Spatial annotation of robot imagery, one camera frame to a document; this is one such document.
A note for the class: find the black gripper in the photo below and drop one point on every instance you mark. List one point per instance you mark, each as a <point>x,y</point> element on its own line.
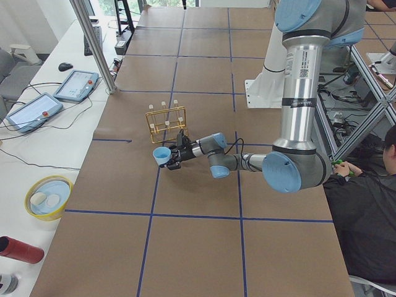
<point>185,153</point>

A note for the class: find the light blue plastic cup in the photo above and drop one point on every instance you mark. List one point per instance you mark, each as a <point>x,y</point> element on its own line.
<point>161,155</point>

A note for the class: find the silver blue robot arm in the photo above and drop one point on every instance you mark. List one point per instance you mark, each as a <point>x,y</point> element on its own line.
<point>294,163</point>

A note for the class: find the brown paper table cover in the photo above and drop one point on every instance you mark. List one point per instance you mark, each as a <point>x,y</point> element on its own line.
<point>133,229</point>

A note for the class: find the far teach pendant tablet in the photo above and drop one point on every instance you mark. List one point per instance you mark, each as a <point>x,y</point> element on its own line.
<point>77,86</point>

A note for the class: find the teach pendant tablet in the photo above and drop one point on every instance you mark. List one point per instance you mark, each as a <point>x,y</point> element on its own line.
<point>34,113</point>
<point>77,86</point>

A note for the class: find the yellow bowl with blue plate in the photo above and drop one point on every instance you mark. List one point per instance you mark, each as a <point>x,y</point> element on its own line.
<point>47,198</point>

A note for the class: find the black computer mouse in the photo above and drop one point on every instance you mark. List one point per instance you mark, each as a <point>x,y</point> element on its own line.
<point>64,66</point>

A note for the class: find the near teach pendant tablet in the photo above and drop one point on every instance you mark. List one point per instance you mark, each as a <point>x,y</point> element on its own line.
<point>34,113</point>

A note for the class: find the red cylinder bottle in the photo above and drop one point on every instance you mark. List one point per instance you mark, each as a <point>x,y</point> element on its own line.
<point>18,250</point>

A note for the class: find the person in black jacket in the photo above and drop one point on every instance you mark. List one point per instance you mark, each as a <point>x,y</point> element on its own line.
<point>363,211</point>

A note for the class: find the gold wire cup holder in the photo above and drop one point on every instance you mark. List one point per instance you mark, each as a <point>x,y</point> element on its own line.
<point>164,124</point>

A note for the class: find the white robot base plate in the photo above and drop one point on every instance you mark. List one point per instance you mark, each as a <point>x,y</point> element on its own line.
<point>266,90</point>

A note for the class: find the aluminium frame post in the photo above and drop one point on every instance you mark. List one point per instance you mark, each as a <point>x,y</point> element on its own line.
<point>83,18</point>

